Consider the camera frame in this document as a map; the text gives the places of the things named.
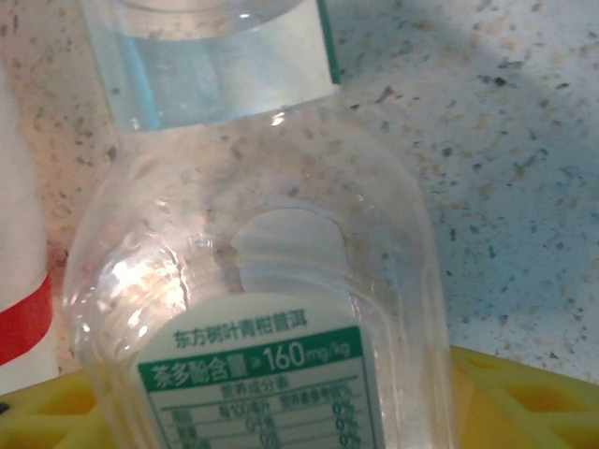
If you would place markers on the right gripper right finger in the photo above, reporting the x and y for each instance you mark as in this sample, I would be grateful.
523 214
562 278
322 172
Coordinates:
515 411

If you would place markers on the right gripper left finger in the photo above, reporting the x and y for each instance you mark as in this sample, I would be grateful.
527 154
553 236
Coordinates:
47 421

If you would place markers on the plastic bottle red green label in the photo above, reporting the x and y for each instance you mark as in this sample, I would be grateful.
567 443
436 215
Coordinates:
18 234

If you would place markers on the clear tea bottle green label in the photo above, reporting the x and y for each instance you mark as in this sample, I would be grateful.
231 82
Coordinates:
262 187

